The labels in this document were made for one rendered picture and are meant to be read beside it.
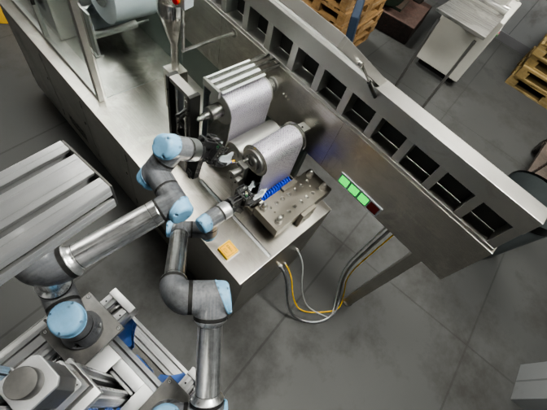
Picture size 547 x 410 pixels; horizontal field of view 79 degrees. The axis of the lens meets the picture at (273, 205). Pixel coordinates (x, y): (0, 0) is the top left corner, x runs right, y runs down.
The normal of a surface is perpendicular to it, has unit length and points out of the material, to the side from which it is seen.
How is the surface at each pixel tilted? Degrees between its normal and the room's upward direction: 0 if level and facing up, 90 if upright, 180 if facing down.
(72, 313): 8
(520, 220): 90
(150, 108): 0
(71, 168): 0
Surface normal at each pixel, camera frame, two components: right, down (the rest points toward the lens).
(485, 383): 0.21, -0.50
